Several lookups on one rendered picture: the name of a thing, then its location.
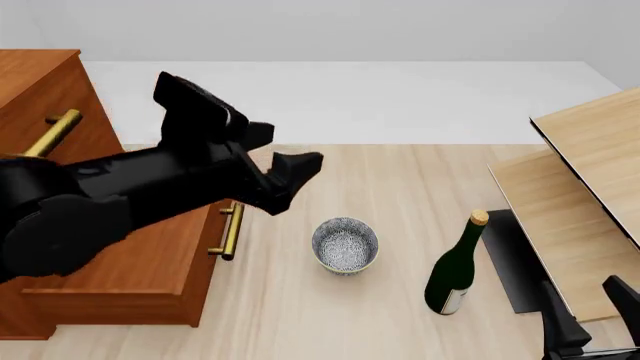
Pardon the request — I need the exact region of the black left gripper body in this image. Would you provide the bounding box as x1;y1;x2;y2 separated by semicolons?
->
218;143;295;217

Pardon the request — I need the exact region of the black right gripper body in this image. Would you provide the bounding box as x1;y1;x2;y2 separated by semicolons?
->
541;345;640;360

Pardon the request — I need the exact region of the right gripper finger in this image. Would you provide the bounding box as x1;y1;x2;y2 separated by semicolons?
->
601;273;640;349
539;279;595;354

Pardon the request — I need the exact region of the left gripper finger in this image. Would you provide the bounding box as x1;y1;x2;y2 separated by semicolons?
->
266;150;325;199
243;121;276;150

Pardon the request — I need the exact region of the dark green wine bottle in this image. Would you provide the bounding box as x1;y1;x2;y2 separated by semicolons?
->
423;208;491;317

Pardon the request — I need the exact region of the wooden cabinet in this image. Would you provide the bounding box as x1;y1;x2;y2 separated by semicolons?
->
0;48;247;342

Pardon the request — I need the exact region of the blue patterned bowl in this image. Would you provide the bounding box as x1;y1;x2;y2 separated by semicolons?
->
311;216;381;279

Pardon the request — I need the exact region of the pale wooden shelf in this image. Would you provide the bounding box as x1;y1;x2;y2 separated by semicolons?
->
486;86;640;324

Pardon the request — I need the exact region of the short brass drawer handle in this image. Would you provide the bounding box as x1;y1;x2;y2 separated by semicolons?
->
207;201;247;262

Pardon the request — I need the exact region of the wooden drawer, short brass handle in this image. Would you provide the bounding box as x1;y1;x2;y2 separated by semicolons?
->
19;198;247;328

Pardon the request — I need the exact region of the wooden drawer, long brass handle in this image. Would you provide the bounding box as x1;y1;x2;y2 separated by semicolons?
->
0;51;127;166

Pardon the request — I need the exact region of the long brass drawer handle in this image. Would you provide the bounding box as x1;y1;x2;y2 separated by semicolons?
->
20;108;84;159

